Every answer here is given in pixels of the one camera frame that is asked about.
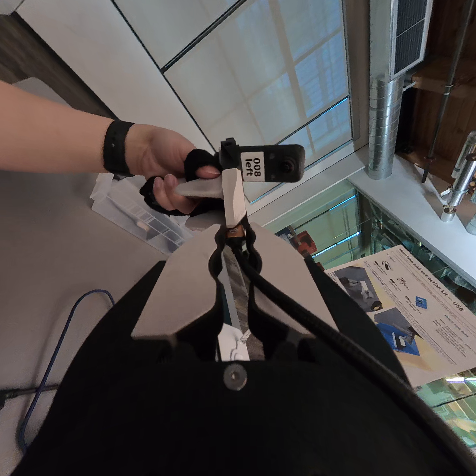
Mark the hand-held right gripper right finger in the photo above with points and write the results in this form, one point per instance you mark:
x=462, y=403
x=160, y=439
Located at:
x=293, y=293

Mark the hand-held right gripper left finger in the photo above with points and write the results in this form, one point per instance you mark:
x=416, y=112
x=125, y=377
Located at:
x=174, y=297

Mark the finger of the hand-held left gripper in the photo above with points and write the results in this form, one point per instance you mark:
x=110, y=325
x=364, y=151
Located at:
x=234, y=197

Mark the person's left forearm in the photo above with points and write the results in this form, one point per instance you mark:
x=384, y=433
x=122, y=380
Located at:
x=48, y=130

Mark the person's left hand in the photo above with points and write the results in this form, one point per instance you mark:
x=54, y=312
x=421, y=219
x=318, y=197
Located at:
x=156, y=152

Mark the red machine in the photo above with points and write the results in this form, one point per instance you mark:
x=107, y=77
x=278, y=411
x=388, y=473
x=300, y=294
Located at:
x=305, y=243

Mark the paned window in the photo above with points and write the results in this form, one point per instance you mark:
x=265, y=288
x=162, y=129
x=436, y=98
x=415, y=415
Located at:
x=279, y=93

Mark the clear plastic bin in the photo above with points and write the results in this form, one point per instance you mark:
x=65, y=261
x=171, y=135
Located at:
x=122, y=208

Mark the printed instruction poster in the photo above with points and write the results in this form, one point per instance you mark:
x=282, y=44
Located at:
x=409, y=297

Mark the black wristband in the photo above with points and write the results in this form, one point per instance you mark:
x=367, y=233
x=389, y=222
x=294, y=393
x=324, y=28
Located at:
x=117, y=148

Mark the white vent grille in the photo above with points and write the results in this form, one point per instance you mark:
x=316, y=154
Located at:
x=409, y=37

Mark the silver pipe fitting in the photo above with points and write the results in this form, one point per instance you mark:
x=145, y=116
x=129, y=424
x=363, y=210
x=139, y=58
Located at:
x=459, y=182

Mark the thin dark ceiling pipe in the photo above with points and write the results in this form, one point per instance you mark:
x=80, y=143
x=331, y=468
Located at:
x=448, y=85

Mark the round silver air duct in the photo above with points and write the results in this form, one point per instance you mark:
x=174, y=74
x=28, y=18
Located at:
x=385, y=130

